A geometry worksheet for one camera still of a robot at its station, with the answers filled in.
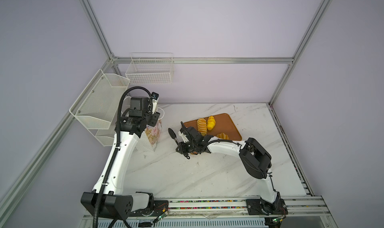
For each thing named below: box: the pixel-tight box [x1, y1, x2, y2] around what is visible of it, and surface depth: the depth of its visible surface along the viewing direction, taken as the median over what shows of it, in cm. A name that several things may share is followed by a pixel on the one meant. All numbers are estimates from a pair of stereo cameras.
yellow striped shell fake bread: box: [216, 132, 229, 140], surface depth 98 cm
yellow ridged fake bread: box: [197, 118, 208, 137], surface depth 106 cm
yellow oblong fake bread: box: [207, 115, 216, 131], surface depth 106 cm
